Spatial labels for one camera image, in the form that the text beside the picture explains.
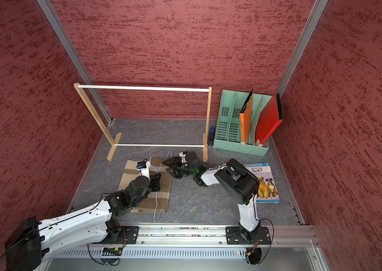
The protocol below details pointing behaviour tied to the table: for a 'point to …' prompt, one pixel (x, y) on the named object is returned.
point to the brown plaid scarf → (155, 202)
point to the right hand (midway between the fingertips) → (163, 168)
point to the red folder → (269, 118)
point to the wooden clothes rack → (115, 144)
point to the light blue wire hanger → (157, 211)
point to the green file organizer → (228, 135)
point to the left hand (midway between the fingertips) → (160, 177)
